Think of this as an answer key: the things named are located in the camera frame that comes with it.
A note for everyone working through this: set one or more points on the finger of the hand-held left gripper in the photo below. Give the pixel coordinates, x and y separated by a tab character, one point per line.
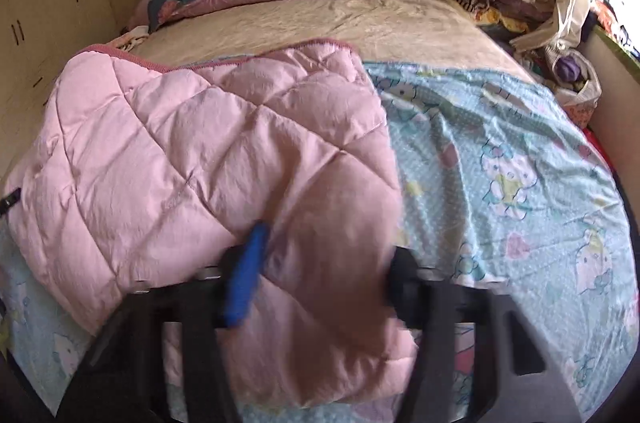
10	199

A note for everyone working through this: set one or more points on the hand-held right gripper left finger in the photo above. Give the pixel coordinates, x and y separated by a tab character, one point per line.
245	275

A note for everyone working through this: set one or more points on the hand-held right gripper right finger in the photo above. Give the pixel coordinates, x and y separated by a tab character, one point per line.
407	290

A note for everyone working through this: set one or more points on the pink quilted jacket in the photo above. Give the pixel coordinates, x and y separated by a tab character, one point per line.
175	153

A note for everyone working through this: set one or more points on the teal cartoon printed blanket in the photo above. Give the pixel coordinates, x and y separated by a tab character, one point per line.
500	153

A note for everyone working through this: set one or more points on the cream wardrobe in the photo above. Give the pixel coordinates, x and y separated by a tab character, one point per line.
50	28

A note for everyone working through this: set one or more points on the orange and white cloth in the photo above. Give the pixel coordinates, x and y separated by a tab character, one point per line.
132	38

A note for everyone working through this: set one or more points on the white bag with purple cloth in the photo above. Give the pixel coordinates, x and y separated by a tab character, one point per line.
575	75

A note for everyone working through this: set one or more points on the beige bed sheet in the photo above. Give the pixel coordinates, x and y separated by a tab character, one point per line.
350	18

